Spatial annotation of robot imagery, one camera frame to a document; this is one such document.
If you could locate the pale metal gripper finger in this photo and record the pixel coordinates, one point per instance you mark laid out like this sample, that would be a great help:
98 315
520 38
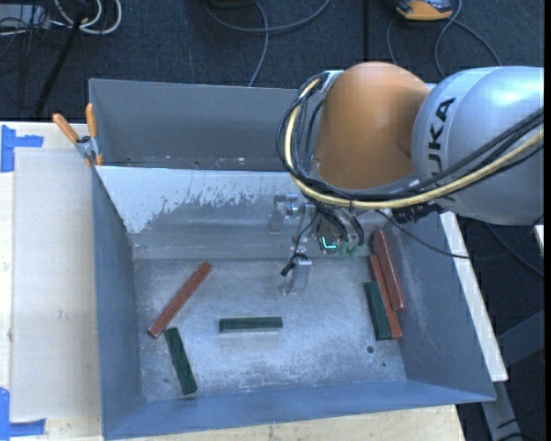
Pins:
298 279
285 207

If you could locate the dark green flat block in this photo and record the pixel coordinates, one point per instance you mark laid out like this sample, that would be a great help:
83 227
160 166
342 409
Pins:
180 361
250 324
377 313

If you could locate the red-brown flat block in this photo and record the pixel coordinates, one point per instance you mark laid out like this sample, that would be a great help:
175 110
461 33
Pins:
180 299
390 271
392 322

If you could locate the grey metal bin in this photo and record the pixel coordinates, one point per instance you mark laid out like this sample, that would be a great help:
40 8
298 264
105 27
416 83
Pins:
257 365

